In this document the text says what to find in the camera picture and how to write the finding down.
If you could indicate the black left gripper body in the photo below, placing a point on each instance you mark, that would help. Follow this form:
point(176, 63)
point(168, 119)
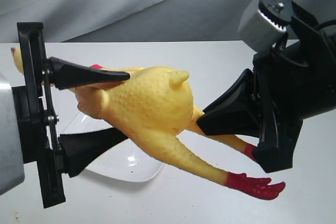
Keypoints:
point(36, 115)

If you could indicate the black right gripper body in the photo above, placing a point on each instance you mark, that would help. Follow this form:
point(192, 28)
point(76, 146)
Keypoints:
point(296, 82)

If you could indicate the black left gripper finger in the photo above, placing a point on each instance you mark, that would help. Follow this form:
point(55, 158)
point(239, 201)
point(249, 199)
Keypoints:
point(65, 74)
point(81, 149)

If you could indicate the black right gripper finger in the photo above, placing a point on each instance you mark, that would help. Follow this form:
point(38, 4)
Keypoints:
point(277, 144)
point(236, 111)

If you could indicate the yellow rubber chicken toy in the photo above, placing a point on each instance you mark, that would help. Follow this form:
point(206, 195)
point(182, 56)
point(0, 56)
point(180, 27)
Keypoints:
point(152, 107)

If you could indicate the grey fabric backdrop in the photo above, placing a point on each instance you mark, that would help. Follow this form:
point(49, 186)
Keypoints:
point(136, 20)

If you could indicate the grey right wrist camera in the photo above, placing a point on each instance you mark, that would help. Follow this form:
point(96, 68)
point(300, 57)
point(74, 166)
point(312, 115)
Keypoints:
point(257, 30)

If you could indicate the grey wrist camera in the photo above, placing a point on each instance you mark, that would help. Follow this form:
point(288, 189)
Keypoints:
point(257, 30)
point(12, 165)

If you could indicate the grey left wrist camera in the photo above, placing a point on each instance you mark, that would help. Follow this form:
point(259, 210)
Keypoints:
point(12, 165)

